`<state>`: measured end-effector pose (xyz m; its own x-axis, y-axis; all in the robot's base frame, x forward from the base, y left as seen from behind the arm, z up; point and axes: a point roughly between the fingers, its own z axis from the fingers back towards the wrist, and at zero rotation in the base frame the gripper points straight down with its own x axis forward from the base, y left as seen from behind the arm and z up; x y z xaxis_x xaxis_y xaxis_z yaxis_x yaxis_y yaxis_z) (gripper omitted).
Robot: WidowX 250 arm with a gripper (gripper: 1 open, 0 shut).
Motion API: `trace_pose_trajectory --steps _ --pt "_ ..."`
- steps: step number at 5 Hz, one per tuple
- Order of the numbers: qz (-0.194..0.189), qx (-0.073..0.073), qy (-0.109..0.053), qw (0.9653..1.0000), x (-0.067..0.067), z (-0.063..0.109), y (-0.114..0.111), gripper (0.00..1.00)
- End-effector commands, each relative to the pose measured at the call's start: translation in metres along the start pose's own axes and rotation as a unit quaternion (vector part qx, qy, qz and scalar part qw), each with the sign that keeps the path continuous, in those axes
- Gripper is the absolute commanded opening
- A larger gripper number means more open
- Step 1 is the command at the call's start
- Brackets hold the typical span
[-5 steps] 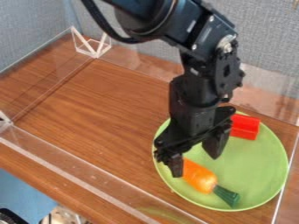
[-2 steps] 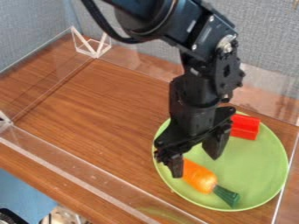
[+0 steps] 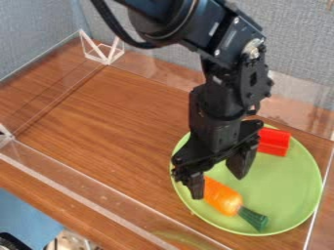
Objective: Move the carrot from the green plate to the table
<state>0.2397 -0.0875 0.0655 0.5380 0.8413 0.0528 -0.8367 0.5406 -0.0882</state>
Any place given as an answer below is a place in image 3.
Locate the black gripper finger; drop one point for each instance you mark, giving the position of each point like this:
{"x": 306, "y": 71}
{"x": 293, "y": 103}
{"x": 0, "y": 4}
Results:
{"x": 240, "y": 161}
{"x": 194, "y": 182}

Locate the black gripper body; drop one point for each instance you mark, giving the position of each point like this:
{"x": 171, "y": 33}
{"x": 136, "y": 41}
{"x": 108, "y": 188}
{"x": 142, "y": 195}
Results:
{"x": 215, "y": 137}

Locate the orange toy carrot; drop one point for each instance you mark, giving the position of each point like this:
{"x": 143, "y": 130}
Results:
{"x": 227, "y": 201}

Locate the black blue robot arm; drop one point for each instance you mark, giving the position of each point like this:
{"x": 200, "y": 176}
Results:
{"x": 214, "y": 29}

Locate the green plate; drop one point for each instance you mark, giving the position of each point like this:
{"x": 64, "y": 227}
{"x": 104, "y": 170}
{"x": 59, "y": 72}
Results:
{"x": 282, "y": 189}

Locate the red plastic block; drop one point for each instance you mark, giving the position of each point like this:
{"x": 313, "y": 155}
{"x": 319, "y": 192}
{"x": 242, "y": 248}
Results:
{"x": 274, "y": 141}

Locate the clear acrylic enclosure wall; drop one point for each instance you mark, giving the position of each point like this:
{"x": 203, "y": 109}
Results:
{"x": 87, "y": 135}

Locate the clear acrylic corner bracket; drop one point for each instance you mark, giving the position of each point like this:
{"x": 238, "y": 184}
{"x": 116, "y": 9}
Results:
{"x": 102, "y": 53}

